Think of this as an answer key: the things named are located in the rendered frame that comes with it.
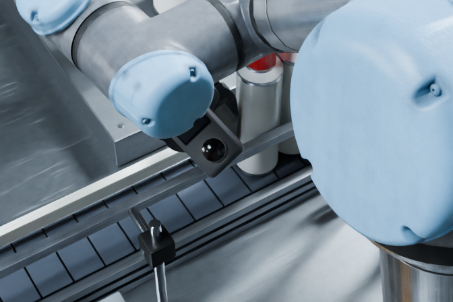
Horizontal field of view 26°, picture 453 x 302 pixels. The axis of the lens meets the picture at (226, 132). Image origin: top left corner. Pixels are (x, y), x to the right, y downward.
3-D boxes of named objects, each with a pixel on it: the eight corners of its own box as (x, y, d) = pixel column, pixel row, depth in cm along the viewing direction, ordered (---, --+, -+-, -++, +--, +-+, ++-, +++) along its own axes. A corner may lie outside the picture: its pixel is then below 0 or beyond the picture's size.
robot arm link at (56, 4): (40, 43, 81) (-8, -8, 86) (109, 96, 91) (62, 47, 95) (104, -27, 81) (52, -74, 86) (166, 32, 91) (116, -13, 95)
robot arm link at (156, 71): (251, 35, 80) (174, -30, 86) (137, 94, 76) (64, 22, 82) (251, 103, 86) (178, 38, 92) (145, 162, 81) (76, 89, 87)
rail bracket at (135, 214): (149, 265, 114) (140, 178, 101) (181, 312, 110) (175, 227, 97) (125, 278, 113) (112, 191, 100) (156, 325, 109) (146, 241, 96)
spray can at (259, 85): (267, 138, 120) (273, 14, 104) (285, 169, 117) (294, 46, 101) (228, 151, 119) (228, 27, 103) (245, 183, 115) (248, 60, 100)
